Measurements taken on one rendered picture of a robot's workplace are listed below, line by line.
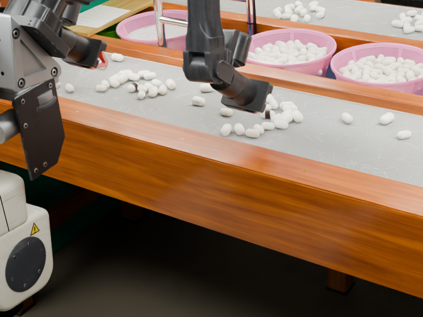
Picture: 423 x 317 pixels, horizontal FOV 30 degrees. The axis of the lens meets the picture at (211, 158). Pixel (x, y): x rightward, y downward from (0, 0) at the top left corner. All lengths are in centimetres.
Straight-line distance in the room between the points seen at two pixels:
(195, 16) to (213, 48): 7
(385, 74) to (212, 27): 72
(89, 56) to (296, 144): 52
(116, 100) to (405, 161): 76
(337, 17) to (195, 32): 103
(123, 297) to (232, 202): 94
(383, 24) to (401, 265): 104
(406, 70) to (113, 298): 114
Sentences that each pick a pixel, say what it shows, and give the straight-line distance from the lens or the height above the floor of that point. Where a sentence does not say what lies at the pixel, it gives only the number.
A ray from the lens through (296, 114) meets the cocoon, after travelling 182.
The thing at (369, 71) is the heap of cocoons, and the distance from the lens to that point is 209.
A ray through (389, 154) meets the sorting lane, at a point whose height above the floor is 74.
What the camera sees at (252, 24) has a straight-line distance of 237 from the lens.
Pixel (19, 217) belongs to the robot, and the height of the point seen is 82.
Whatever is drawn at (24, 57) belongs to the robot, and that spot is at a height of 116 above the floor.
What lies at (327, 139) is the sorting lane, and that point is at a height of 74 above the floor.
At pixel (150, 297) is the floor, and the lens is 252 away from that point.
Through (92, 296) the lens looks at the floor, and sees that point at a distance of 256.
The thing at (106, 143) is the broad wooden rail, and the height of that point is 73.
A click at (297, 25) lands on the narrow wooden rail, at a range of 235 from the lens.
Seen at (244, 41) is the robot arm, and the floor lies 100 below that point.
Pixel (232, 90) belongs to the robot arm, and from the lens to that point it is 158.
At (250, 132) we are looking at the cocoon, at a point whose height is 76.
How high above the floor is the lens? 157
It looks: 29 degrees down
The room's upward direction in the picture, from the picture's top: 5 degrees counter-clockwise
